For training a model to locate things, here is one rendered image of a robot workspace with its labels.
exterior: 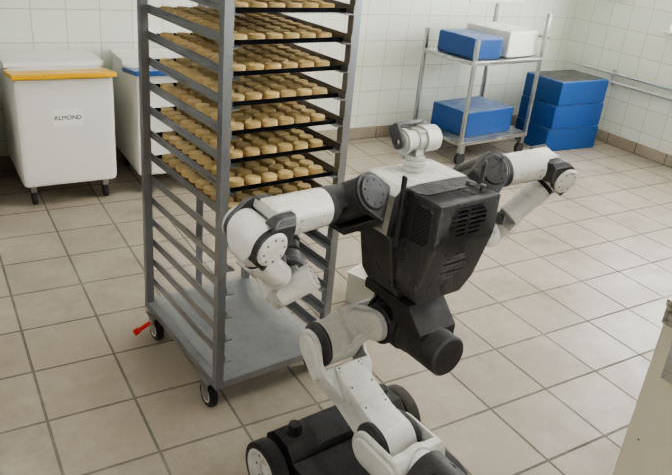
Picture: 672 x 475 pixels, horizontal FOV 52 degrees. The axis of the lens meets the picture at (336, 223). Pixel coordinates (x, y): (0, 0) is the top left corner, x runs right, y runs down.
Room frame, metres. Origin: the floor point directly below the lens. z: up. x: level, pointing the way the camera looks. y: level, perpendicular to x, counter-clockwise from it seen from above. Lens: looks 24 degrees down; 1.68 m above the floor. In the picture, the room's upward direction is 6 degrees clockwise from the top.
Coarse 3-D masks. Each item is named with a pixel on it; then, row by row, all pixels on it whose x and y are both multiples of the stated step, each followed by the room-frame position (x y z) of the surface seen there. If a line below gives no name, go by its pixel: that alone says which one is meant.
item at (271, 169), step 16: (176, 144) 2.32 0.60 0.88; (192, 144) 2.36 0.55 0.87; (208, 160) 2.18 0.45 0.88; (256, 160) 2.25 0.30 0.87; (272, 160) 2.24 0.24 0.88; (288, 160) 2.26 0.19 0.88; (304, 160) 2.27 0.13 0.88; (240, 176) 2.09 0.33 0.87; (256, 176) 2.07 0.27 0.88; (272, 176) 2.09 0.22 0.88; (288, 176) 2.12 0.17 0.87
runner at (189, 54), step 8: (152, 32) 2.40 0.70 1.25; (152, 40) 2.40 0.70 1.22; (160, 40) 2.35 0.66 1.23; (168, 40) 2.29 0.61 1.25; (168, 48) 2.29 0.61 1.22; (176, 48) 2.24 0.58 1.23; (184, 48) 2.20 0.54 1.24; (184, 56) 2.20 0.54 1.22; (192, 56) 2.15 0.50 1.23; (200, 56) 2.11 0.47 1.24; (200, 64) 2.11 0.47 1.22; (208, 64) 2.06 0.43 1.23; (216, 64) 2.02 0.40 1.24; (216, 72) 2.02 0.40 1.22; (232, 72) 1.95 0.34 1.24
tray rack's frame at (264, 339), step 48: (144, 0) 2.41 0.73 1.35; (144, 48) 2.41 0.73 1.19; (144, 96) 2.41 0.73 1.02; (144, 144) 2.41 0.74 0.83; (144, 192) 2.41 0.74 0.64; (144, 240) 2.42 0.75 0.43; (192, 288) 2.55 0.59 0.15; (240, 288) 2.60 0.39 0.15; (192, 336) 2.20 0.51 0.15; (240, 336) 2.23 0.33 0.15; (288, 336) 2.26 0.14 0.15
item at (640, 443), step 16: (656, 352) 1.48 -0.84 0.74; (656, 368) 1.47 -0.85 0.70; (656, 384) 1.46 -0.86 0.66; (640, 400) 1.48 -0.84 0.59; (656, 400) 1.45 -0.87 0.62; (640, 416) 1.47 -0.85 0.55; (656, 416) 1.44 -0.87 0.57; (640, 432) 1.46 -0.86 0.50; (656, 432) 1.43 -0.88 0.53; (624, 448) 1.48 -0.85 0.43; (640, 448) 1.45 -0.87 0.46; (656, 448) 1.42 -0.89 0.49; (624, 464) 1.47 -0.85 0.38; (640, 464) 1.44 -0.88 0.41; (656, 464) 1.41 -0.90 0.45
